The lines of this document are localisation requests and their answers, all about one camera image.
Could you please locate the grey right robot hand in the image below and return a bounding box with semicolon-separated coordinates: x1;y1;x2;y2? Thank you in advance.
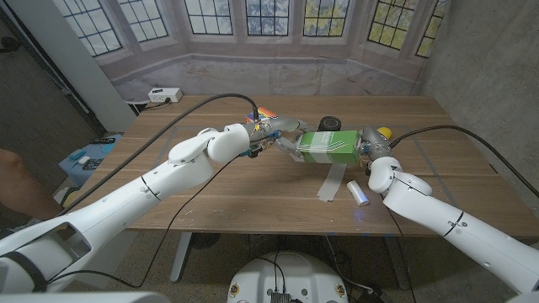
358;125;393;168

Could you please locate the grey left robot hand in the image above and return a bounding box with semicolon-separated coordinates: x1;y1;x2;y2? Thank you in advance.
243;115;317;160

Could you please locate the green white carton box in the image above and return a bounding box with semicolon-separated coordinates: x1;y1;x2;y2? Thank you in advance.
294;130;362;166

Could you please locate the white gauze bandage strip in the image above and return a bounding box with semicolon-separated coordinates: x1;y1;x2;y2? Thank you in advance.
316;130;349;203

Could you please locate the white robot shoulder cover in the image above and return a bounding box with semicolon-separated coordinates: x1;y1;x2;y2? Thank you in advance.
0;291;169;303

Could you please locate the rainbow cube toy box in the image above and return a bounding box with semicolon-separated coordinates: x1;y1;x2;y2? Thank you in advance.
245;106;279;124

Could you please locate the black floor power box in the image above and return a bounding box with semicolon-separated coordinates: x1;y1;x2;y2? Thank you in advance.
357;288;395;303

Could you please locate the white cylinder roll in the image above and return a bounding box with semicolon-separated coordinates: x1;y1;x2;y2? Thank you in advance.
346;179;371;208

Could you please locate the printed window backdrop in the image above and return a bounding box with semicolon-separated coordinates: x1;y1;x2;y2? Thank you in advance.
50;0;451;102

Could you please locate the white power strip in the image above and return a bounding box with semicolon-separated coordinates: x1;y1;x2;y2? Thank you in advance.
147;87;184;104

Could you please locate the grey table leg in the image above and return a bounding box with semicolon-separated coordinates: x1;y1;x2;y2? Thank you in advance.
385;236;412;291
169;231;194;284

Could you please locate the dark round floor object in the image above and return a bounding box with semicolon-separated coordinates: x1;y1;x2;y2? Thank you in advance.
191;232;222;250

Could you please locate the white robot torso base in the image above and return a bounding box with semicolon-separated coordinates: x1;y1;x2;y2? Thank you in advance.
227;251;350;303

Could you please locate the blue stool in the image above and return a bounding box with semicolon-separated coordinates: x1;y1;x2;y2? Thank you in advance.
57;133;123;187

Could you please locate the yellow black object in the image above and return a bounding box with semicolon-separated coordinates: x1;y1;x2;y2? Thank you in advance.
61;187;80;208

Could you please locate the person bare leg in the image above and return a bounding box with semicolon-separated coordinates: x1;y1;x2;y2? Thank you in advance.
0;146;64;222

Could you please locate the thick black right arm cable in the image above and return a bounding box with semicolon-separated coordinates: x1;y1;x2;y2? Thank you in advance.
389;124;539;199

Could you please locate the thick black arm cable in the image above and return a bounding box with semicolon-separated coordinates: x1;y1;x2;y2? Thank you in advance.
58;93;260;218
389;124;539;199

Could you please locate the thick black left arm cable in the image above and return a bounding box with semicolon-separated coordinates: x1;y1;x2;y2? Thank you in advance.
58;93;260;218

